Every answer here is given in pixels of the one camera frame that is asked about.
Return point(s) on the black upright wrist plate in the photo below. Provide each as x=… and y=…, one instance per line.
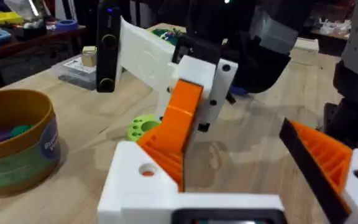
x=108, y=56

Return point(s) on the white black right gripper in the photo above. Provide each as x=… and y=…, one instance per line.
x=145, y=56

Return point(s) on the brown round toy tub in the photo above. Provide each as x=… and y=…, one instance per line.
x=17, y=155

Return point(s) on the blue tape roll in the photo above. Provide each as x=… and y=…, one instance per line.
x=66, y=25

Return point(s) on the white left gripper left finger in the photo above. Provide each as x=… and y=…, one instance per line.
x=129, y=174

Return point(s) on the dark wooden side table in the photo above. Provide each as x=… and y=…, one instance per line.
x=26, y=46

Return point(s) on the green board with blocks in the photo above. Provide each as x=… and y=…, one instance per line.
x=168, y=35

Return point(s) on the white orange left gripper right finger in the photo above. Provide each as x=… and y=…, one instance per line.
x=331, y=168

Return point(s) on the orange ribbed wedge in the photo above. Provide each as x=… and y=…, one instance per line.
x=169, y=146

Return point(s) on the clear plastic box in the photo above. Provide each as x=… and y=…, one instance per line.
x=73, y=74

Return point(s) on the small beige block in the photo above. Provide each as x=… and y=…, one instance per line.
x=89, y=56

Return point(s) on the yellow flat box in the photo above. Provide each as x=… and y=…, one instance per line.
x=2, y=17

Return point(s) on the green disc with holes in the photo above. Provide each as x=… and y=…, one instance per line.
x=141, y=127

